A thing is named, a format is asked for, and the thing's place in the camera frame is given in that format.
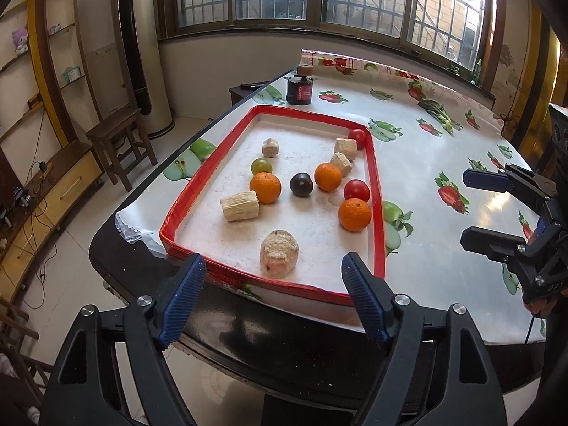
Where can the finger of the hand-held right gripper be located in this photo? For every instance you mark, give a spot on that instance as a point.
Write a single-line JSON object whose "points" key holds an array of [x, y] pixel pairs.
{"points": [[488, 239], [486, 179]]}

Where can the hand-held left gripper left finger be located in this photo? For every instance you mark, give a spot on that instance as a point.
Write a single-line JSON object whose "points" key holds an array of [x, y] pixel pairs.
{"points": [[184, 297]]}

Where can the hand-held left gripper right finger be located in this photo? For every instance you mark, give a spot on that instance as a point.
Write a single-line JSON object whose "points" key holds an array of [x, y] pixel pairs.
{"points": [[364, 299]]}

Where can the sugarcane piece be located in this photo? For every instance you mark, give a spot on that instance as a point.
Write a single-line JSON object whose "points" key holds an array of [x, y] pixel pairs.
{"points": [[270, 147], [346, 146], [279, 253], [239, 205], [341, 165]]}

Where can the red-rimmed white tray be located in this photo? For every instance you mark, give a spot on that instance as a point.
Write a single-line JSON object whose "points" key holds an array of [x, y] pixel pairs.
{"points": [[310, 217]]}

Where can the large red tomato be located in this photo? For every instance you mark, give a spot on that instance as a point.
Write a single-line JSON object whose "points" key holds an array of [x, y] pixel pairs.
{"points": [[356, 190]]}

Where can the small orange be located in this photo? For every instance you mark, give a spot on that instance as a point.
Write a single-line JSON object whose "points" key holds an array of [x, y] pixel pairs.
{"points": [[328, 176]]}

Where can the small red tomato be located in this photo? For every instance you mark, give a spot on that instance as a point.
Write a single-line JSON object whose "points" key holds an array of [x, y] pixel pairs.
{"points": [[357, 138]]}

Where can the green grape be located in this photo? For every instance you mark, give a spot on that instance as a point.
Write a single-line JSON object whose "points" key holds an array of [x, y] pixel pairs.
{"points": [[261, 166]]}

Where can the person's right hand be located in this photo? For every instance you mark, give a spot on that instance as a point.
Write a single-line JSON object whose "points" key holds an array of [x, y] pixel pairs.
{"points": [[539, 307]]}

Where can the fruit-printed tablecloth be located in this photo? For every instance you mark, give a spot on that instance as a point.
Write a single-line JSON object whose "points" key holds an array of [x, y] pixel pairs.
{"points": [[426, 239]]}

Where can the green leafy vegetable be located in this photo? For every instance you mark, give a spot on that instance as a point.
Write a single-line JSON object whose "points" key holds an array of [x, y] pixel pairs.
{"points": [[435, 111]]}

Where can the green bottle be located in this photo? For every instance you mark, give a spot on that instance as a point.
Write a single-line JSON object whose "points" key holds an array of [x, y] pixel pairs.
{"points": [[478, 73]]}

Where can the wooden television cabinet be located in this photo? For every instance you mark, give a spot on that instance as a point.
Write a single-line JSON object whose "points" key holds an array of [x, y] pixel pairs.
{"points": [[66, 186]]}

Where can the wooden chair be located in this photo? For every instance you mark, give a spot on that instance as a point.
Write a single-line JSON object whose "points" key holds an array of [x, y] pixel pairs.
{"points": [[17, 319]]}

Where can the dark wooden stool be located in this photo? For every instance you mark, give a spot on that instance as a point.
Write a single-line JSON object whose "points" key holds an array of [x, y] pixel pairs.
{"points": [[115, 122]]}

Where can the black power adapter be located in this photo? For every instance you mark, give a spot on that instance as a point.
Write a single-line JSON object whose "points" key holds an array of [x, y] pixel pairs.
{"points": [[43, 167]]}

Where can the red-label motor with wheel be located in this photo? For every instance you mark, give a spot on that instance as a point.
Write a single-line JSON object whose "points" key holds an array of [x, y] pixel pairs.
{"points": [[299, 93]]}

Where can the dark side table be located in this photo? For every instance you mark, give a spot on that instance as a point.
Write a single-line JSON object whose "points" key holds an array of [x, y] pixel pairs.
{"points": [[242, 95]]}

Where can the black marker pen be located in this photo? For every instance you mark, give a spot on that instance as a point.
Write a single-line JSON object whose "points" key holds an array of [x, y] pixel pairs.
{"points": [[253, 85]]}

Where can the white tower air conditioner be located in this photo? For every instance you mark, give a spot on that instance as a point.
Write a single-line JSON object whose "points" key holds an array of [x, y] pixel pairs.
{"points": [[157, 53]]}

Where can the small green box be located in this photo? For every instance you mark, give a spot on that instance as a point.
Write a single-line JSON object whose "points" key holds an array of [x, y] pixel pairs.
{"points": [[71, 75]]}

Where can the wooden shelf unit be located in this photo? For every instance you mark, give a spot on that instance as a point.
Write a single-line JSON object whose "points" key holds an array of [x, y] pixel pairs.
{"points": [[37, 44]]}

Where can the purple plush toy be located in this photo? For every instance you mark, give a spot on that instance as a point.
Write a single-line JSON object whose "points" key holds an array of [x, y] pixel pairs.
{"points": [[20, 40]]}

